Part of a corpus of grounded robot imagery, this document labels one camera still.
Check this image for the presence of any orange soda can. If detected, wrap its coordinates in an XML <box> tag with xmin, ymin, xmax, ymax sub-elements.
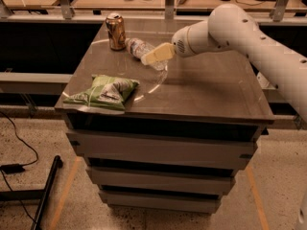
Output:
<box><xmin>106</xmin><ymin>12</ymin><xmax>126</xmax><ymax>51</ymax></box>

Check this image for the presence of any grey drawer cabinet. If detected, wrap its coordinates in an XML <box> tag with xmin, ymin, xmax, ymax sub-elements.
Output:
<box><xmin>56</xmin><ymin>28</ymin><xmax>274</xmax><ymax>214</ymax></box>

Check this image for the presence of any black floor stand leg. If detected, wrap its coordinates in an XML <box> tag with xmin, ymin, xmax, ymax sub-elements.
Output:
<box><xmin>0</xmin><ymin>155</ymin><xmax>63</xmax><ymax>230</ymax></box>

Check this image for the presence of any small clear sanitizer bottle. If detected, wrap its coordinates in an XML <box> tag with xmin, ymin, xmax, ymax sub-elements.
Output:
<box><xmin>257</xmin><ymin>72</ymin><xmax>270</xmax><ymax>88</ymax></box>

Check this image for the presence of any clear plastic water bottle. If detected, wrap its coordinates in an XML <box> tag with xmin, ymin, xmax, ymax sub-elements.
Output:
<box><xmin>125</xmin><ymin>37</ymin><xmax>167</xmax><ymax>71</ymax></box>

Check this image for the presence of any black floor cable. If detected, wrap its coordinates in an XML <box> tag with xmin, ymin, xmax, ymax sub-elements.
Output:
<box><xmin>0</xmin><ymin>110</ymin><xmax>40</xmax><ymax>225</ymax></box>

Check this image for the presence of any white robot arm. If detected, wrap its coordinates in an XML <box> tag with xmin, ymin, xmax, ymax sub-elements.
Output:
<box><xmin>155</xmin><ymin>4</ymin><xmax>307</xmax><ymax>230</ymax></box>

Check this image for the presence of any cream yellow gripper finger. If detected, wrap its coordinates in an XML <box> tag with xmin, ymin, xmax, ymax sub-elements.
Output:
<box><xmin>141</xmin><ymin>43</ymin><xmax>176</xmax><ymax>65</ymax></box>

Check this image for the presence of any black power adapter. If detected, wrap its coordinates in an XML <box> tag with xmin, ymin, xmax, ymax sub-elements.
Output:
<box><xmin>0</xmin><ymin>164</ymin><xmax>25</xmax><ymax>174</ymax></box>

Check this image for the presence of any green chip bag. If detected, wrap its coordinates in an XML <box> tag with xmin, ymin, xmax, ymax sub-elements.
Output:
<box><xmin>63</xmin><ymin>75</ymin><xmax>139</xmax><ymax>114</ymax></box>

